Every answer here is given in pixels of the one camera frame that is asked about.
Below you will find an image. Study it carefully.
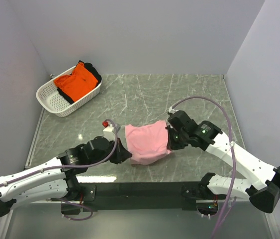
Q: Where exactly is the pink t shirt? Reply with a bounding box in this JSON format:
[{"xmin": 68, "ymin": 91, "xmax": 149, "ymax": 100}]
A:
[{"xmin": 125, "ymin": 120, "xmax": 171, "ymax": 165}]

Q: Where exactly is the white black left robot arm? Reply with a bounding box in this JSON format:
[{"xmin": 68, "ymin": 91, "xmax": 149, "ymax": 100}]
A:
[{"xmin": 0, "ymin": 136, "xmax": 132, "ymax": 218}]

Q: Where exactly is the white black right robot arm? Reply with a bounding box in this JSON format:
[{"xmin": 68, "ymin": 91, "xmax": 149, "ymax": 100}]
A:
[{"xmin": 166, "ymin": 110, "xmax": 280, "ymax": 213}]

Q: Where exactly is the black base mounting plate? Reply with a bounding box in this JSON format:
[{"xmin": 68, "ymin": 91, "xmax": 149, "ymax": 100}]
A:
[{"xmin": 60, "ymin": 181, "xmax": 220, "ymax": 215}]

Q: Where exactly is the orange t shirt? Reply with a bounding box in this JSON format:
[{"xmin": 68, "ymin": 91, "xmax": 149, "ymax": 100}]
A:
[{"xmin": 53, "ymin": 62, "xmax": 98, "ymax": 102}]

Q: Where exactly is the white perforated plastic basket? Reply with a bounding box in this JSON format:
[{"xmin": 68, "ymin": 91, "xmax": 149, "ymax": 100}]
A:
[{"xmin": 36, "ymin": 66, "xmax": 102, "ymax": 117}]

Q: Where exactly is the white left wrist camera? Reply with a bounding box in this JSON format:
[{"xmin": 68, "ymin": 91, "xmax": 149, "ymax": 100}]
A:
[{"xmin": 102, "ymin": 121, "xmax": 116, "ymax": 141}]

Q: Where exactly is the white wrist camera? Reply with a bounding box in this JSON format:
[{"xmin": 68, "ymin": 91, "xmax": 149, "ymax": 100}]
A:
[
  {"xmin": 168, "ymin": 107, "xmax": 177, "ymax": 114},
  {"xmin": 102, "ymin": 121, "xmax": 116, "ymax": 141}
]

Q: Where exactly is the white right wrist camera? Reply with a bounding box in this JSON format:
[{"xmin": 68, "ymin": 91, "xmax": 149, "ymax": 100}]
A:
[{"xmin": 168, "ymin": 107, "xmax": 177, "ymax": 114}]

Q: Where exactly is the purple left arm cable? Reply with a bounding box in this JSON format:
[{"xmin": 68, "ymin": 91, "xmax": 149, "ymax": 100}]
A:
[{"xmin": 0, "ymin": 119, "xmax": 119, "ymax": 222}]

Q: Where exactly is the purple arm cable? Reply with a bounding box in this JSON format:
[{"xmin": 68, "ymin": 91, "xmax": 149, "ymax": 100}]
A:
[
  {"xmin": 172, "ymin": 96, "xmax": 237, "ymax": 239},
  {"xmin": 0, "ymin": 119, "xmax": 119, "ymax": 222}
]

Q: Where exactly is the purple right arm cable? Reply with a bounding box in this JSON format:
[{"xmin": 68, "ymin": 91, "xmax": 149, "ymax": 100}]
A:
[{"xmin": 172, "ymin": 96, "xmax": 237, "ymax": 239}]

